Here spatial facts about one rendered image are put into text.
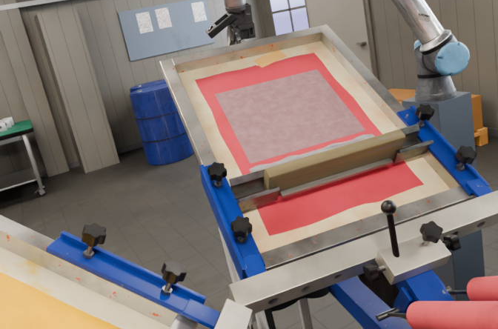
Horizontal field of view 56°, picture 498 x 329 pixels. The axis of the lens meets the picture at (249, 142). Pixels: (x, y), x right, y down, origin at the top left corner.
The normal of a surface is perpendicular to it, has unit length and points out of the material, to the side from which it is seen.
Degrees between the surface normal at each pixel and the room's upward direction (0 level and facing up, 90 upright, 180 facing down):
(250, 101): 32
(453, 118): 90
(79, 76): 90
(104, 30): 90
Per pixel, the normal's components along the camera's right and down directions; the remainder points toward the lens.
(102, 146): 0.46, 0.14
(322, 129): -0.01, -0.70
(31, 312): 0.34, -0.87
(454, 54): 0.09, 0.36
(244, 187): 0.36, 0.66
